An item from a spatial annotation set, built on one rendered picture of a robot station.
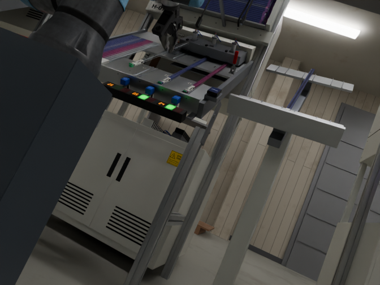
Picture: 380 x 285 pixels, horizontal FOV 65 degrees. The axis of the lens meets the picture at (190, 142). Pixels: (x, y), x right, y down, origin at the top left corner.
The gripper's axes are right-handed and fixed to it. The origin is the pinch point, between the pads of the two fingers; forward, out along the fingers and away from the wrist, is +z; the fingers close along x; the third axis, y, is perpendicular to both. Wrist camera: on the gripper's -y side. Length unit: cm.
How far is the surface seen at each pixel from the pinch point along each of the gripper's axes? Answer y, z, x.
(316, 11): 324, 84, -39
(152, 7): 48, 5, 38
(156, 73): -16.2, 1.9, -4.1
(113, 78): -30.8, -0.1, 7.0
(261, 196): -43, 17, -62
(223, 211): 151, 345, -17
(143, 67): -14.5, 2.3, 3.5
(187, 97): -30.0, -3.2, -25.3
